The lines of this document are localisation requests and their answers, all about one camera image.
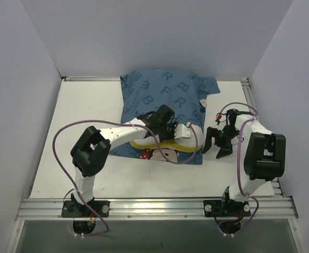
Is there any white pillow with yellow edge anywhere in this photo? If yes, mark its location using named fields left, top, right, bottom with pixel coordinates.
left=130, top=124, right=204, bottom=153

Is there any blue cartoon print pillowcase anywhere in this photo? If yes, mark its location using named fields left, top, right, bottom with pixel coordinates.
left=110, top=69, right=220, bottom=164

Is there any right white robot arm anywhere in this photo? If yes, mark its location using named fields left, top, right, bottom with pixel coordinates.
left=202, top=109, right=286, bottom=216

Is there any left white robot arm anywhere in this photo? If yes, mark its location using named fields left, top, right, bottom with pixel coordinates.
left=70, top=105, right=177, bottom=217

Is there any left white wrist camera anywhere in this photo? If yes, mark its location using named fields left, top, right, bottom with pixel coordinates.
left=174, top=124, right=192, bottom=139

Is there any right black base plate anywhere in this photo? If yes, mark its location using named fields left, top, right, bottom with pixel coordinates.
left=203, top=200, right=251, bottom=218

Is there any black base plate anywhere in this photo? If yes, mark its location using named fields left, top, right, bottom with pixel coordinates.
left=203, top=200, right=251, bottom=218
left=61, top=200, right=110, bottom=218

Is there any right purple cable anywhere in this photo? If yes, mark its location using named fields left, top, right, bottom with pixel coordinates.
left=215, top=102, right=259, bottom=235

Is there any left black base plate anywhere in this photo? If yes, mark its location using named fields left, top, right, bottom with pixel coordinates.
left=61, top=200, right=110, bottom=218

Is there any aluminium front rail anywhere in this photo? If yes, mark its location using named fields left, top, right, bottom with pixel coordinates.
left=16, top=198, right=298, bottom=221

